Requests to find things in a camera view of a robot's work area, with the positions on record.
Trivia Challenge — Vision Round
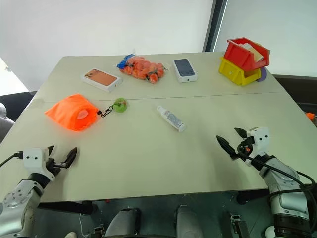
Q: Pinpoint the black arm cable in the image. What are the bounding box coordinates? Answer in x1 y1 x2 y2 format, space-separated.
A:
237 143 317 199
0 151 24 168

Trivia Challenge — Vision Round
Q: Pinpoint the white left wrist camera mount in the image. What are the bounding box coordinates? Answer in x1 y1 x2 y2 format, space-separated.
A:
22 148 55 179

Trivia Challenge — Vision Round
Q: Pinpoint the red storage bin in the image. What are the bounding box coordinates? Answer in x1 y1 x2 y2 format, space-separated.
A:
224 37 270 72

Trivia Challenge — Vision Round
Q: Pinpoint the orange phone box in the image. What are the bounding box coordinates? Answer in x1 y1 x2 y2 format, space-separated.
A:
80 68 123 93

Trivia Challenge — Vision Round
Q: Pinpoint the thin white cable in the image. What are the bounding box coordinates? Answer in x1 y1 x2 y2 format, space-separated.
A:
78 213 89 237

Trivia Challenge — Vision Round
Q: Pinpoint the white phone box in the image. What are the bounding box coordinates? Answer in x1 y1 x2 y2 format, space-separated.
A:
172 58 199 84

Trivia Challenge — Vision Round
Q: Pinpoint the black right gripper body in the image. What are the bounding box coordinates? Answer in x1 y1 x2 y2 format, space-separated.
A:
233 135 256 161

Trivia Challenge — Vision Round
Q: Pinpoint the dark window frame post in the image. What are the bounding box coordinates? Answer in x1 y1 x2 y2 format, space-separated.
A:
202 0 228 53

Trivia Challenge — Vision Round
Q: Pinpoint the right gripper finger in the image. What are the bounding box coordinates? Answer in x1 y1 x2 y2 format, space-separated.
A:
216 135 236 160
234 127 248 140

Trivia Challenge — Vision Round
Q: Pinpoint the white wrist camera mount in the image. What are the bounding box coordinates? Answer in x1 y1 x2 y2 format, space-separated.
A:
243 126 270 165
22 148 55 179

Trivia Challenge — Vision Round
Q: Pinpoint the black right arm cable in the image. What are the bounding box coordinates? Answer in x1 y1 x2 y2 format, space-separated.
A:
237 143 317 199

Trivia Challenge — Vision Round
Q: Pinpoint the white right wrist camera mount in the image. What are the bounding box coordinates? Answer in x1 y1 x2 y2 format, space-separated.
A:
243 126 270 165

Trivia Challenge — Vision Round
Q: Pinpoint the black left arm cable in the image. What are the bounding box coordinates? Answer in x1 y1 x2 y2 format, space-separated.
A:
0 151 24 168

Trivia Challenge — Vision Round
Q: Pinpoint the purple object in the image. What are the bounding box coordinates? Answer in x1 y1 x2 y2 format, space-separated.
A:
256 66 267 83

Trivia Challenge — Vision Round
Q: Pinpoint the grey chair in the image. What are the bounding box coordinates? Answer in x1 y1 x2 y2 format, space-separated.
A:
0 102 15 144

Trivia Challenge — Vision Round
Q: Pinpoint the grey rounded robot leg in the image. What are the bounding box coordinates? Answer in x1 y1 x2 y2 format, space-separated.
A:
175 204 205 238
104 207 141 238

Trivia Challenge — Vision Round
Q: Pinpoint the white spray bottle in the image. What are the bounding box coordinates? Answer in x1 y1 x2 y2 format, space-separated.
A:
156 105 187 133

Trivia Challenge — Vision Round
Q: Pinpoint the bag of orange snacks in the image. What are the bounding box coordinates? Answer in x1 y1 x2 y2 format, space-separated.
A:
116 52 170 85

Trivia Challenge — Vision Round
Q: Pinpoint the thin black string cord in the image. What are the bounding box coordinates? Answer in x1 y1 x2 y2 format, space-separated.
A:
96 104 117 118

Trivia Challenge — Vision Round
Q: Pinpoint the white box in bin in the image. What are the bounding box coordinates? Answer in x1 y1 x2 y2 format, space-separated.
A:
239 42 265 62

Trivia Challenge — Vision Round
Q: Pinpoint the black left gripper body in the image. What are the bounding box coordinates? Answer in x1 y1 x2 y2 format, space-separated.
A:
44 151 68 178

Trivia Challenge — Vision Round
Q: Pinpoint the yellow storage bin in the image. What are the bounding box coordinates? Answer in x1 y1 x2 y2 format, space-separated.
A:
218 56 263 87

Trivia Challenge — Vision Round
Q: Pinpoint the orange drawstring pouch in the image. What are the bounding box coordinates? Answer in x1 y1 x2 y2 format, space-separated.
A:
44 93 99 132

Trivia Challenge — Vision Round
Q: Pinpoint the green mesh ball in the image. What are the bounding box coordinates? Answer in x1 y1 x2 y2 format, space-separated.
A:
113 97 130 114

